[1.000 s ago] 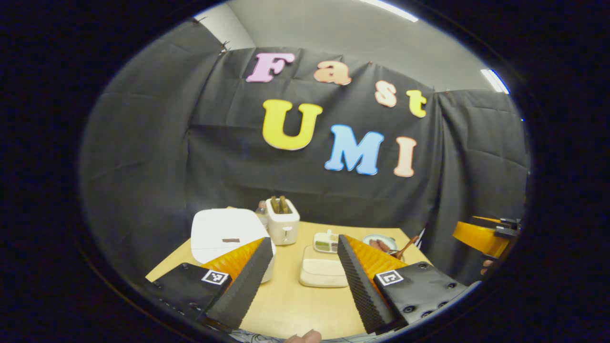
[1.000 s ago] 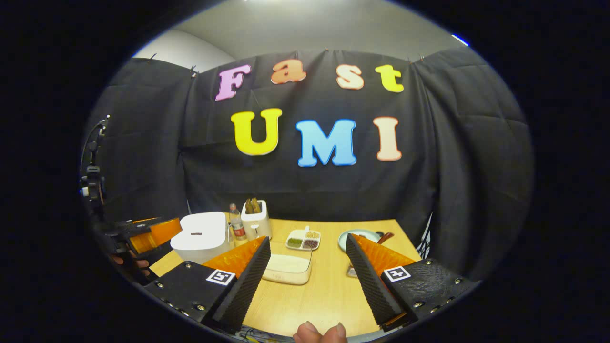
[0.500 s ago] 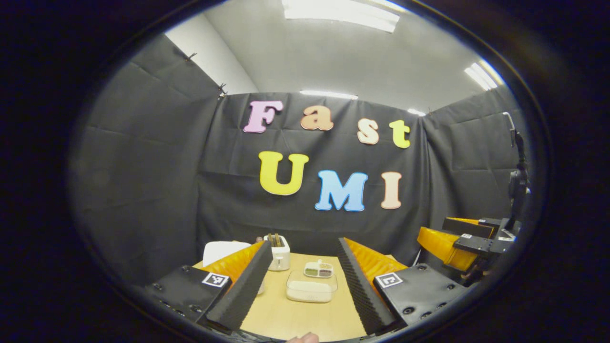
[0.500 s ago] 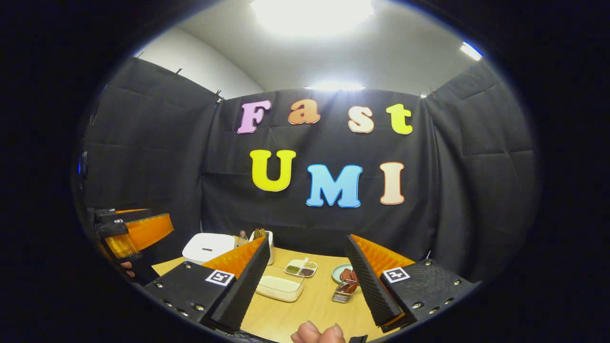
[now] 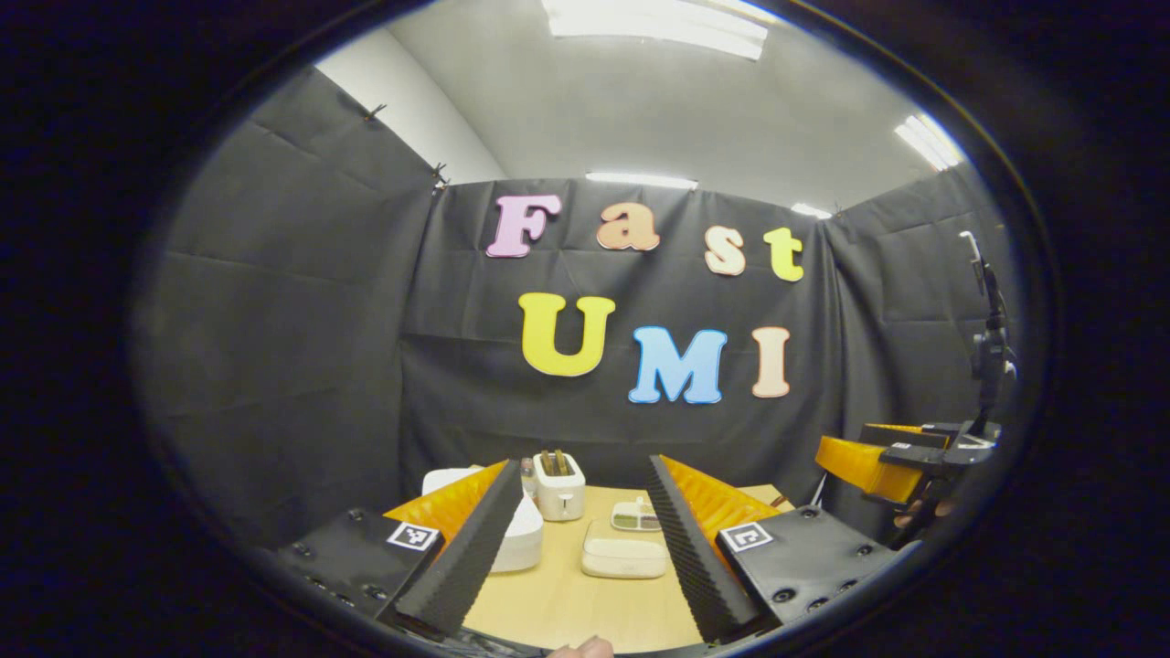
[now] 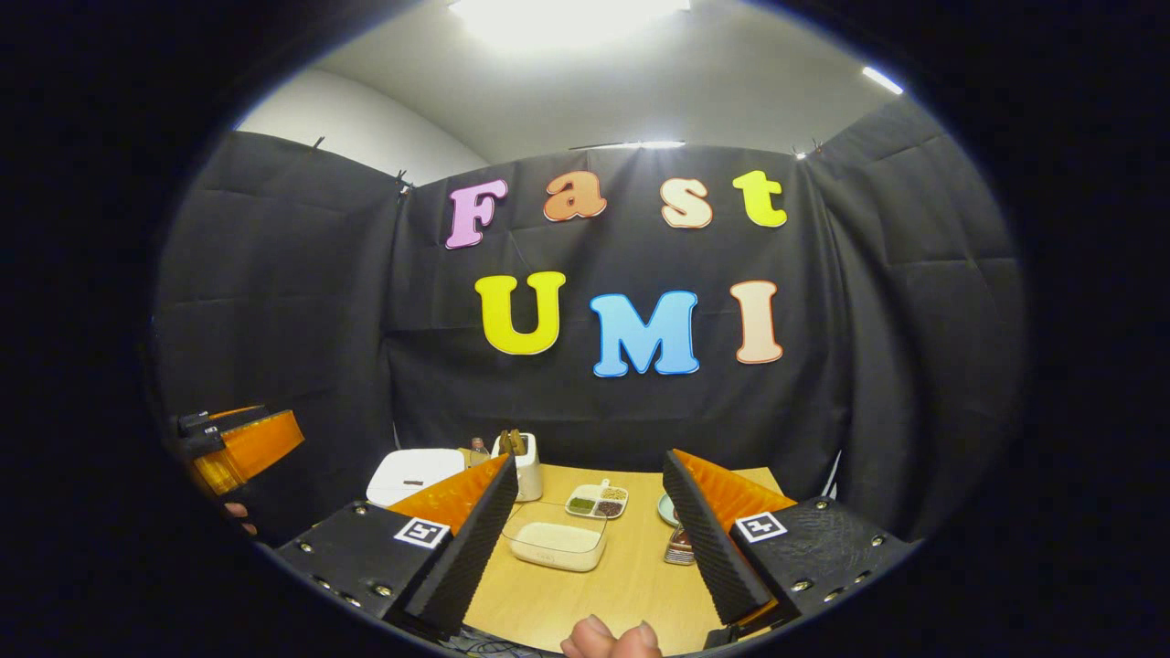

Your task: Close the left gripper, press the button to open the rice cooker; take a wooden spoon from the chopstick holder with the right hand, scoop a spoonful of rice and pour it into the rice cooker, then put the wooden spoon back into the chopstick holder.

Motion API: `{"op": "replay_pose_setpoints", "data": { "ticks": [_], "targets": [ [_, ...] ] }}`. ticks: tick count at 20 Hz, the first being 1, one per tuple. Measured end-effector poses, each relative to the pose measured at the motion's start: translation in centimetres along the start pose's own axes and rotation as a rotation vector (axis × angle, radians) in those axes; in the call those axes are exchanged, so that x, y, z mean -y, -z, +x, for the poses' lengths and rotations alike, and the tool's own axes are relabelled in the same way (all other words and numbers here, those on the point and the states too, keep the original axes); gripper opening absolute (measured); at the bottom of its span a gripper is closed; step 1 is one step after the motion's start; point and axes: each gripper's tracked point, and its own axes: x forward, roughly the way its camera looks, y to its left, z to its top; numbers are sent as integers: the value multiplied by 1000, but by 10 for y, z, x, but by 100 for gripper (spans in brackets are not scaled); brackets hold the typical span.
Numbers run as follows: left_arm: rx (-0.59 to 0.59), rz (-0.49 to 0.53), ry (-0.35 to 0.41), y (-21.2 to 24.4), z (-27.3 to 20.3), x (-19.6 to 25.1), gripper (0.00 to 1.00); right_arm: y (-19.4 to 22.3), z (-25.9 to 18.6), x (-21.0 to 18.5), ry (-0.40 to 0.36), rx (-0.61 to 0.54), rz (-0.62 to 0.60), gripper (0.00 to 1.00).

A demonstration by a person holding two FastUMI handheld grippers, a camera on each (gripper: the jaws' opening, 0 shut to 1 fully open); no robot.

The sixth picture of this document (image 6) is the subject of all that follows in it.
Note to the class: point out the white chopstick holder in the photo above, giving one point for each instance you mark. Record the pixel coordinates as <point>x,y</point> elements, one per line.
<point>530,480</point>

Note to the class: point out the black backdrop cloth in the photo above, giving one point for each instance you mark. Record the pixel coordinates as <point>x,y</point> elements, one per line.
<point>274,302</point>

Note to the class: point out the small brown object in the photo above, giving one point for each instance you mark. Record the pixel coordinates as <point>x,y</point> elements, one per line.
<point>679,546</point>

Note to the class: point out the white divided grain dish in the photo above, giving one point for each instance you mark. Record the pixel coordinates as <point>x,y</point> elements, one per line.
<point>596,501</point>

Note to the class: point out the small clear bottle red label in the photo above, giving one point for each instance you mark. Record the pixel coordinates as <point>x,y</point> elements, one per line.
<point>478,452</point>

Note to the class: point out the white rice cooker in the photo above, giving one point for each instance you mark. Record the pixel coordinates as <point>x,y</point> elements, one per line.
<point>411,475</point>

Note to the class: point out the pale green plate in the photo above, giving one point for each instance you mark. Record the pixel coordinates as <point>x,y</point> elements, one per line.
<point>667,510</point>

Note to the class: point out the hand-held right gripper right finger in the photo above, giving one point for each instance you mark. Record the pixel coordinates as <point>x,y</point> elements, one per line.
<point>708,548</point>

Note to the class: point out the clear container of rice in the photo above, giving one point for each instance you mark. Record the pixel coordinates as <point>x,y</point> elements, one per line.
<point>556,539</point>

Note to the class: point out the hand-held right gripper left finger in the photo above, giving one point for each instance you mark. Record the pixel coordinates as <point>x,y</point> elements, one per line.
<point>475,548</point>

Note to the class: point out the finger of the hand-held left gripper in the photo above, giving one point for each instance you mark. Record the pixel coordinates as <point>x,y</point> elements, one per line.
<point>224,416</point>
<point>256,448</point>

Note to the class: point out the ceiling light panel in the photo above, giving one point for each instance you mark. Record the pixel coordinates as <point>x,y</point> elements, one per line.
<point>640,144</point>
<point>567,18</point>
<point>882,79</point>

